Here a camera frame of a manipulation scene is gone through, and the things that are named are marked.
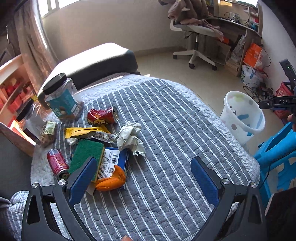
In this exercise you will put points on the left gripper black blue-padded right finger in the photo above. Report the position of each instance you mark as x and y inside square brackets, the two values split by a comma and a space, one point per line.
[238, 212]

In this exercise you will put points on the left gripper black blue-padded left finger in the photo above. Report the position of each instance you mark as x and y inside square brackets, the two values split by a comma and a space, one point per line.
[39, 222]

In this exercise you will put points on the green yellow sponge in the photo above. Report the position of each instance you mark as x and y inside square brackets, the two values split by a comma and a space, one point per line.
[84, 150]

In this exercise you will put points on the white polka-dot trash bin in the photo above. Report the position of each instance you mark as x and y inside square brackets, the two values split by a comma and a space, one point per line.
[242, 116]

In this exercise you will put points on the right hand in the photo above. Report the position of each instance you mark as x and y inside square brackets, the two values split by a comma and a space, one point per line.
[292, 119]

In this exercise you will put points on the red snack bag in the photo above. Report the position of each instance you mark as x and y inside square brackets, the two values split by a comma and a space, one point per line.
[283, 90]

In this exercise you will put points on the black tracker box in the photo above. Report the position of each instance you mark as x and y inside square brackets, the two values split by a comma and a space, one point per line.
[289, 72]

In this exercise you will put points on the white plastic bag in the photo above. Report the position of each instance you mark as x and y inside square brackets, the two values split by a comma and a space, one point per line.
[250, 77]

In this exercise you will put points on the blue plastic stool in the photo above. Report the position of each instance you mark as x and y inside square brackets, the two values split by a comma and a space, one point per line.
[277, 150]

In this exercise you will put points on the orange shopping bag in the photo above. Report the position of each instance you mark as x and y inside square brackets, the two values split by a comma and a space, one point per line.
[254, 57]

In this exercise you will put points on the grey sofa armrest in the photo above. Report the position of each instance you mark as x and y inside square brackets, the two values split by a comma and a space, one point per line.
[15, 169]

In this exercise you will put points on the small crumpled white tissue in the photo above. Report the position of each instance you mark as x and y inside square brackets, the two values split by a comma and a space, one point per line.
[72, 141]

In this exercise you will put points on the wooden desk with shelves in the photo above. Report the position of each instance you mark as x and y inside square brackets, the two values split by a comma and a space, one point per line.
[237, 19]

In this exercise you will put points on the orange peel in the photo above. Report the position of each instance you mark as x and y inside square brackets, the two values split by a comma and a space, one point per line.
[115, 181]

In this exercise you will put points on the grey striped quilted cover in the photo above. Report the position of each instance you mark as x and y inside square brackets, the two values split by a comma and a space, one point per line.
[161, 199]

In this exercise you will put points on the clear jar of nuts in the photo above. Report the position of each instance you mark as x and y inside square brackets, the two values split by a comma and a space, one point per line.
[41, 131]

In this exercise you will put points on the blue white snack packet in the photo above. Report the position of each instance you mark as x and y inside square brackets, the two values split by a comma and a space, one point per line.
[111, 157]

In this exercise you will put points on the white office chair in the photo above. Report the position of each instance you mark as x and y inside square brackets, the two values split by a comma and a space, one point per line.
[196, 33]

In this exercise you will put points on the yellow snack wrapper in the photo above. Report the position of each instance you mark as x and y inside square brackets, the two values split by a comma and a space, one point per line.
[100, 133]

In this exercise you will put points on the brown blanket on chair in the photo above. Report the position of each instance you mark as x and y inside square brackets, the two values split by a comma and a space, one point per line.
[191, 12]

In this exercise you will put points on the large crumpled white paper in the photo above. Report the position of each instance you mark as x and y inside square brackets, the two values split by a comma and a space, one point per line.
[127, 138]

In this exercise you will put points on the crushed red soda can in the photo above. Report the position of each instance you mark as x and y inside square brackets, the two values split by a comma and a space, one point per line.
[103, 116]

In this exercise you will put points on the teal-labelled macadamia jar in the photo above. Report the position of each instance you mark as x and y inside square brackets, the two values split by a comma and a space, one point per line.
[61, 96]

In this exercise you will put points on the bookshelf with colourful items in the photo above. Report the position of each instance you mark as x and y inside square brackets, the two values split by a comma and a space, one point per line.
[16, 89]

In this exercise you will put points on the beige curtain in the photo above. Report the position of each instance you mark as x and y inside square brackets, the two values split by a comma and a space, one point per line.
[37, 53]

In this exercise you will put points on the dark grey ottoman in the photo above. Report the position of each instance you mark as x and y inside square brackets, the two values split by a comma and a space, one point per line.
[96, 63]

